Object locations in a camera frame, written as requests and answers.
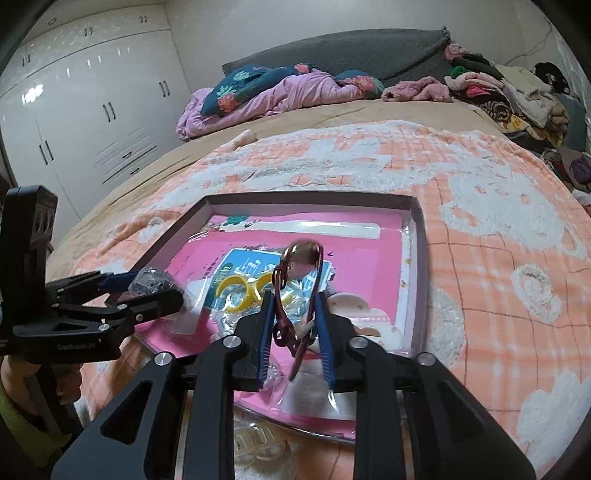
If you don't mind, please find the pink paper box liner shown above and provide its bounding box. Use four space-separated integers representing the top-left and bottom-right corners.
133 211 412 439

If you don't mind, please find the person's left hand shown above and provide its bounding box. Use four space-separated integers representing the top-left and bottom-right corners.
1 356 82 415

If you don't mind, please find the white wardrobe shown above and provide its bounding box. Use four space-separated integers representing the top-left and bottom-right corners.
1 1 190 241

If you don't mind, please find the pink fluffy garment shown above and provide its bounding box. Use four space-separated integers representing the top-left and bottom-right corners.
382 76 452 103

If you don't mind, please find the grey shallow cardboard box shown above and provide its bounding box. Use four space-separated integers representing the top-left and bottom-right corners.
103 191 433 444

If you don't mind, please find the tan bed sheet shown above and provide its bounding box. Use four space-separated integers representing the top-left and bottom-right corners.
47 100 502 280

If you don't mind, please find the white packet in box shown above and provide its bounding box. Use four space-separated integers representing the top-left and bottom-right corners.
279 359 356 421

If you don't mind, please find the grey headboard cover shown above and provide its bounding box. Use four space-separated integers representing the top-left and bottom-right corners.
222 27 451 87

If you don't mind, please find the red strap wristwatch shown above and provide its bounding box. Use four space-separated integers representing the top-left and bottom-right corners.
271 239 324 381

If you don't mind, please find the orange plaid cloud blanket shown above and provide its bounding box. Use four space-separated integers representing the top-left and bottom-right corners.
71 120 590 478

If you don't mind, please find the purple floral quilt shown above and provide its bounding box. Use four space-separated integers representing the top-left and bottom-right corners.
176 63 384 141

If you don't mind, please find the pink white hair clip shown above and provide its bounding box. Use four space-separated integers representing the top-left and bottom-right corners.
327 293 403 352

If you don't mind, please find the yellow plastic bracelet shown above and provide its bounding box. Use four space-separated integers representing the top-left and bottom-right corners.
215 271 279 316

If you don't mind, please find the black beaded item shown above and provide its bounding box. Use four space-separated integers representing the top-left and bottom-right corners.
128 266 182 296

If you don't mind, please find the pile of clothes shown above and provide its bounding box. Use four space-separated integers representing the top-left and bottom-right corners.
445 43 590 196

